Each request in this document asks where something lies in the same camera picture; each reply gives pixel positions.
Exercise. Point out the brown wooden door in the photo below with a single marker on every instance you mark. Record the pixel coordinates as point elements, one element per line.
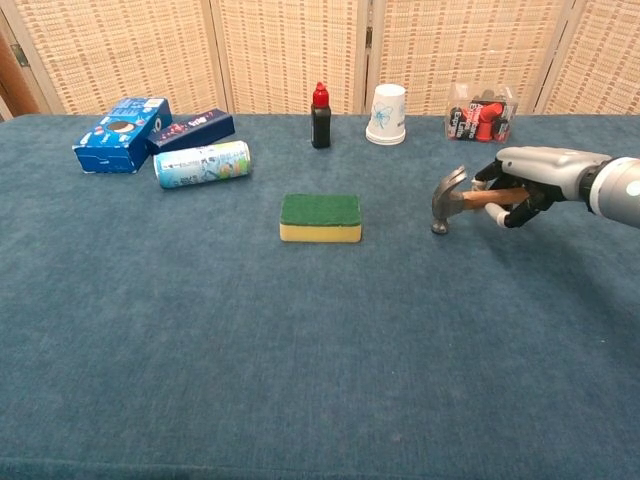
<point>15,80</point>

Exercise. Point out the bamboo folding screen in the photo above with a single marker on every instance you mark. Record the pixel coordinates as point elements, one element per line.
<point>320,55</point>

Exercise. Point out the light green drink can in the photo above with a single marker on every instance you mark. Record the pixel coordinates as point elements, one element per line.
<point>202,164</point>

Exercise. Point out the blue Oreo cookie box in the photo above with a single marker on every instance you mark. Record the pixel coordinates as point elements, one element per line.
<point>122,134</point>

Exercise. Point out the white paper cup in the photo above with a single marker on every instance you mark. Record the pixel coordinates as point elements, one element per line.
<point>386,117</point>

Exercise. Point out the dark blue narrow box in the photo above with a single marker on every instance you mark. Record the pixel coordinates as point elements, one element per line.
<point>192,131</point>

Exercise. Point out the red capped black bottle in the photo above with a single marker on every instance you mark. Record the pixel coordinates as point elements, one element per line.
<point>320,120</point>

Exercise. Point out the blue table cloth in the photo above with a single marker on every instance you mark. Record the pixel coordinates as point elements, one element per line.
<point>300,325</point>

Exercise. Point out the green and yellow sponge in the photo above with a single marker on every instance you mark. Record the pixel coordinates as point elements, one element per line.
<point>320,216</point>

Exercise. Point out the clear box of capsules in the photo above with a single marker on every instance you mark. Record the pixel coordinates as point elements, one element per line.
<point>480,117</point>

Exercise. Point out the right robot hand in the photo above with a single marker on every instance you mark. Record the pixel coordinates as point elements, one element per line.
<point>542,172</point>

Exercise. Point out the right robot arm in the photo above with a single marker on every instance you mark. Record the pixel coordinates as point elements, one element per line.
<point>617,190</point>

